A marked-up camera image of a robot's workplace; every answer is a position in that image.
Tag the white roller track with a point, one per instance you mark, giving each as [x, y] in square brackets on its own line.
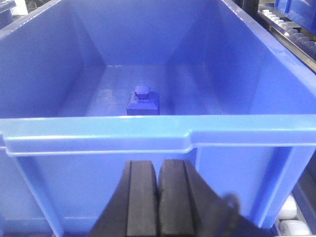
[296, 38]

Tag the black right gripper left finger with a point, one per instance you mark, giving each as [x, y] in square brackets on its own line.
[133, 208]

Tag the blue sorting bin right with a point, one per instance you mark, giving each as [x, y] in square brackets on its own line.
[234, 102]

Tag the blue bottle-shaped part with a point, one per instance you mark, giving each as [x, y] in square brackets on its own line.
[143, 101]

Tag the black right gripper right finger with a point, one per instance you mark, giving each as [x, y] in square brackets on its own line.
[188, 207]

